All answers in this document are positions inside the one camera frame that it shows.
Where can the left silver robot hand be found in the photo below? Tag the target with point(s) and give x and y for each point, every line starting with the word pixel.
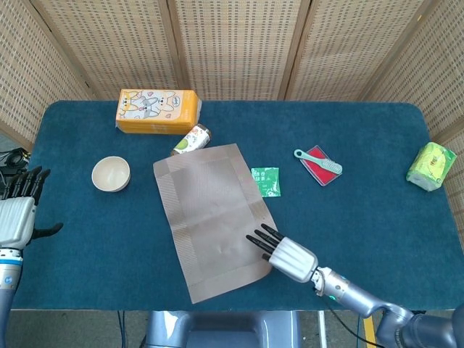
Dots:
pixel 16 221

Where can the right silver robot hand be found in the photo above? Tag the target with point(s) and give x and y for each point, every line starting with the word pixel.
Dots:
pixel 293 259

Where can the brown woven placemat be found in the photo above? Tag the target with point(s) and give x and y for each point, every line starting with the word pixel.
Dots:
pixel 206 217

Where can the white round bowl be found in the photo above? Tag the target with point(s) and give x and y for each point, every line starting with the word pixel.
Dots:
pixel 110 174

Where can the white table leg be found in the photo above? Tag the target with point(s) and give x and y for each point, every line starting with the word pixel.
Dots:
pixel 322 330

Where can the teal table cover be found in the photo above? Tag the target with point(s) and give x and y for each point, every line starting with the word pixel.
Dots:
pixel 362 224

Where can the green tea sachet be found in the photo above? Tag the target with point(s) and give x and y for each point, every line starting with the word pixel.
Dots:
pixel 268 181

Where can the red clear flat case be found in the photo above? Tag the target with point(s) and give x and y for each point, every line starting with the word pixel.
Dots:
pixel 323 178

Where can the mint green brush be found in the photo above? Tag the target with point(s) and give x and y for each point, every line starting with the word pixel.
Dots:
pixel 315 160

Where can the grey robot torso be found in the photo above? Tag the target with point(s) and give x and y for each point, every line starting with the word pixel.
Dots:
pixel 217 330

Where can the yellow floor tape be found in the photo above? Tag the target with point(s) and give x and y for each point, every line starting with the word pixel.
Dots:
pixel 369 331

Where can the tea bottle with white label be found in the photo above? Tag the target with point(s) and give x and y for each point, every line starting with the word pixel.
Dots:
pixel 192 139

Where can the green tissue pack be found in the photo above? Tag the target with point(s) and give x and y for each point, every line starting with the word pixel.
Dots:
pixel 431 166

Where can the yellow cartoon tissue pack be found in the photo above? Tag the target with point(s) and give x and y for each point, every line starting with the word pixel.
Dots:
pixel 156 108

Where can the woven folding screen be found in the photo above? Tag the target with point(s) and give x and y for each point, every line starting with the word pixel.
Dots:
pixel 235 47

